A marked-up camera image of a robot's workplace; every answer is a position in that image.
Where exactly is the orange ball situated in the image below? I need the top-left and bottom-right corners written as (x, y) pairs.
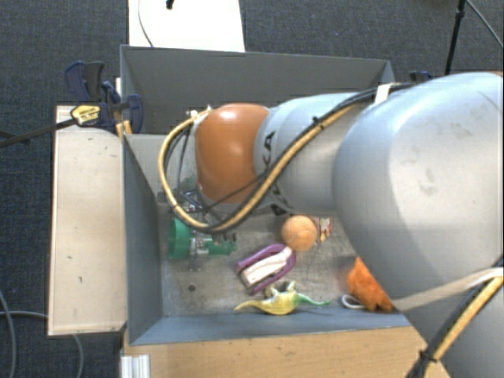
top-left (280, 214), bottom-right (318, 252)

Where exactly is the purple and white stapler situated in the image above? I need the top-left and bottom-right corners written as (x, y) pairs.
top-left (234, 243), bottom-right (298, 296)

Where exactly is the pale wood board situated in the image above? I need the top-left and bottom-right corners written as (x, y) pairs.
top-left (47, 105), bottom-right (128, 336)

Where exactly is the small printed box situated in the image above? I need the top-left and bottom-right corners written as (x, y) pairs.
top-left (313, 216), bottom-right (333, 244)

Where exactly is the yellow-green toy dinosaur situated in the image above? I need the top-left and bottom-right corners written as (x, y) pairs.
top-left (233, 280), bottom-right (332, 317)

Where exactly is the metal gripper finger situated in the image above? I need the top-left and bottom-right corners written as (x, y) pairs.
top-left (187, 236), bottom-right (210, 272)

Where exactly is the green plastic cup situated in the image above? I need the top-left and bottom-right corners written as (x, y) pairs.
top-left (168, 217), bottom-right (195, 261)

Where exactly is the orange plush toy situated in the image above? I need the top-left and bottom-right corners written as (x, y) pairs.
top-left (340, 255), bottom-right (395, 313)

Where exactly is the grey metal bin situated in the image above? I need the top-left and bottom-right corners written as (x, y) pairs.
top-left (120, 44), bottom-right (413, 347)

